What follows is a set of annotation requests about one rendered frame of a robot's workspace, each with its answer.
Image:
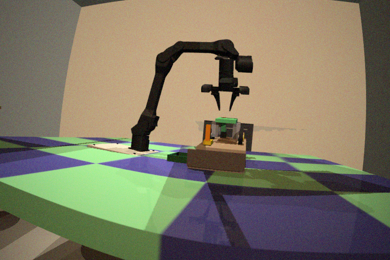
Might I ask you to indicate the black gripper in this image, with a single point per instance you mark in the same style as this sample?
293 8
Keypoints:
243 90

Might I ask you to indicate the green tray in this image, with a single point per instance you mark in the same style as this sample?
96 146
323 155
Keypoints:
180 157

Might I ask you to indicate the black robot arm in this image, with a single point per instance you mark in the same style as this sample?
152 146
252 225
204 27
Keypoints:
226 54

